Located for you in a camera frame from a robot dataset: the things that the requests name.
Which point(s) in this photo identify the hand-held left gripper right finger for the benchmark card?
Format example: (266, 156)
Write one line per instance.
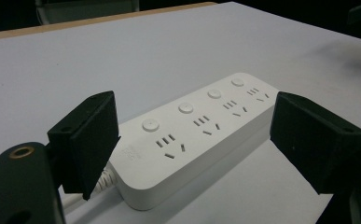
(312, 140)

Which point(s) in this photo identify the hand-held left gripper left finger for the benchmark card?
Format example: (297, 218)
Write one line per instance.
(88, 146)

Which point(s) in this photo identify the white power strip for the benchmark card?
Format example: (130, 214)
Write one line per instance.
(197, 133)

